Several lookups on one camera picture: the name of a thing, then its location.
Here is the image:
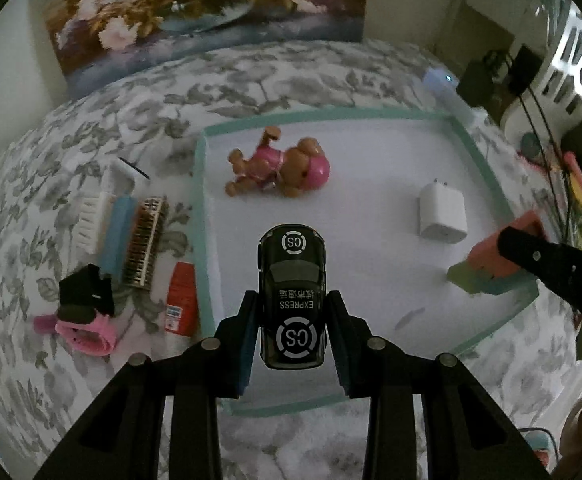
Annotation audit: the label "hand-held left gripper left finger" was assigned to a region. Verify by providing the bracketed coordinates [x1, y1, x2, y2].
[34, 290, 262, 480]

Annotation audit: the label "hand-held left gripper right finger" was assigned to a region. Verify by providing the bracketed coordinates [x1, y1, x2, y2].
[323, 290, 554, 480]

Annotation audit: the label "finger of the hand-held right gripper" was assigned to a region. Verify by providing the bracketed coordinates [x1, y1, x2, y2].
[497, 226, 569, 283]

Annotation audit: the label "pink and green block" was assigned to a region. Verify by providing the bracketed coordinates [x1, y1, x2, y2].
[446, 210, 546, 297]

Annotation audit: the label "black toy car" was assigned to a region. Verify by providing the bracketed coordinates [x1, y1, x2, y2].
[257, 224, 330, 371]

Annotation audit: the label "red tube with white cap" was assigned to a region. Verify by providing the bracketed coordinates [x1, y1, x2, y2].
[163, 261, 199, 356]

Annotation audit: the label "pink toy watch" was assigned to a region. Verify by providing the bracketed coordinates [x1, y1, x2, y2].
[34, 307, 118, 357]

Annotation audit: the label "white tray with green rim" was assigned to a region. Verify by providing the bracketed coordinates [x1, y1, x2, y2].
[191, 107, 542, 418]

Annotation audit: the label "blue brush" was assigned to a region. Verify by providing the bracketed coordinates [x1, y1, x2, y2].
[100, 196, 138, 281]

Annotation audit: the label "small black box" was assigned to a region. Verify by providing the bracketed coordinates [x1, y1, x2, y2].
[58, 264, 116, 322]

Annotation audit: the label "pink and yellow objects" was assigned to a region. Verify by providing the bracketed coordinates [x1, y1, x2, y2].
[558, 150, 582, 211]

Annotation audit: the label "white charger plug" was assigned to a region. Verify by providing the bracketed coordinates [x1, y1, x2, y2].
[417, 177, 468, 245]

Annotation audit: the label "teal round object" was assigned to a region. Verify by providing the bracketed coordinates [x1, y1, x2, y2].
[517, 130, 542, 161]

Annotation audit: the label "black bag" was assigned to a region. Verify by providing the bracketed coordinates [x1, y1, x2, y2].
[456, 45, 542, 111]

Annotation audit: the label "brown toy dog pink outfit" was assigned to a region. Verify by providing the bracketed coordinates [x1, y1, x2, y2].
[223, 127, 332, 200]

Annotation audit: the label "white device with light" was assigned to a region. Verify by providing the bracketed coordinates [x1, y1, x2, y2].
[422, 67, 476, 126]

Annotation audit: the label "thin black stick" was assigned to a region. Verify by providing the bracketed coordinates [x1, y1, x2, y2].
[118, 157, 150, 180]

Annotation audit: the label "white looped band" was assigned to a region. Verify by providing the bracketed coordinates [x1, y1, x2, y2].
[102, 160, 137, 196]

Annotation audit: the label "white lattice screen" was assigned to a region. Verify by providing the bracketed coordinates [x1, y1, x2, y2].
[541, 5, 582, 106]

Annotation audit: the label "grey floral bedsheet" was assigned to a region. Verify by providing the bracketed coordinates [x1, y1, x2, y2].
[0, 40, 582, 480]

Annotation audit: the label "floral painting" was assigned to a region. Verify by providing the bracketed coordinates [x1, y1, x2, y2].
[44, 0, 369, 98]

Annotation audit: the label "black cable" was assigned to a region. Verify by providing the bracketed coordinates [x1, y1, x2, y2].
[513, 85, 576, 221]

